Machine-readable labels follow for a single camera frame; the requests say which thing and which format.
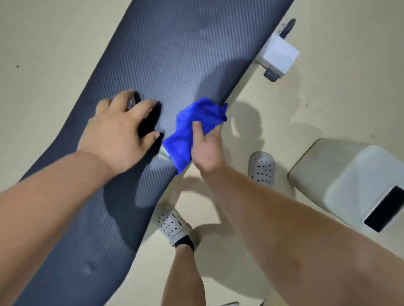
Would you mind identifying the black screen smartphone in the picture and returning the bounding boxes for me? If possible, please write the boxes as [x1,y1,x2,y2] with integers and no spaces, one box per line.
[363,185,404,233]

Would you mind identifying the black left sock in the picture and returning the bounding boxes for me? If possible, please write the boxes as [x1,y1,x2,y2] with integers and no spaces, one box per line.
[173,235,195,252]

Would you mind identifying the person's right forearm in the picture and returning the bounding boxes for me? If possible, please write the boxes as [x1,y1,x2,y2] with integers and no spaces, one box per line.
[200,164,404,306]

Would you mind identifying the black caster wheel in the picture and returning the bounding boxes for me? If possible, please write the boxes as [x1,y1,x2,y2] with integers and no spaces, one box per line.
[279,18,297,40]

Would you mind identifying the grey clog shoe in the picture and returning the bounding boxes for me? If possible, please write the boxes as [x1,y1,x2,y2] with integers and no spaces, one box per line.
[154,203,197,252]
[247,151,276,187]

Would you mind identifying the black padded bench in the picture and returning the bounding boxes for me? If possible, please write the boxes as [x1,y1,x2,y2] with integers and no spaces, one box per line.
[12,0,296,306]

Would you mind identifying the grey right clog shoe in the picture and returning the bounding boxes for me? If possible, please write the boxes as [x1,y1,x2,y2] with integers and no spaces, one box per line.
[247,151,276,187]

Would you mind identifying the person's left forearm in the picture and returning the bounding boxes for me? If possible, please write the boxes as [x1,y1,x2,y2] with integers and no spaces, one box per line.
[0,150,120,306]

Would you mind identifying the blue microfiber cloth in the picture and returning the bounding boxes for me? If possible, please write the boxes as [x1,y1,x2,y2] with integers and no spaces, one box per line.
[159,97,229,176]

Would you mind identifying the person's left hand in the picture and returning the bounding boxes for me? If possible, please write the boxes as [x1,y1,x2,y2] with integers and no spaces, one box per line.
[77,90,162,177]

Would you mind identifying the white plastic stool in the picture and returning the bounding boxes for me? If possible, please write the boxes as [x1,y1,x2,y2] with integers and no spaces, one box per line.
[287,138,404,243]

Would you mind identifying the grey left clog shoe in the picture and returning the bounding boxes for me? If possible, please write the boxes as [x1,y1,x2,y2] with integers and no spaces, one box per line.
[154,203,197,252]

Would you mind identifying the white bench frame foot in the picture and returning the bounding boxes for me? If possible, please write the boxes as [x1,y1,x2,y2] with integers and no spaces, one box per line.
[255,33,300,79]

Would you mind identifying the person's right hand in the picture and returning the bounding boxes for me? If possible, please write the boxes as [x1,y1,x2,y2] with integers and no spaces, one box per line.
[191,121,225,173]

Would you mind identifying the person's left leg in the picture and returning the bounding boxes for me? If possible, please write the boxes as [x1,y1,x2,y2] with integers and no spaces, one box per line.
[161,244,206,306]

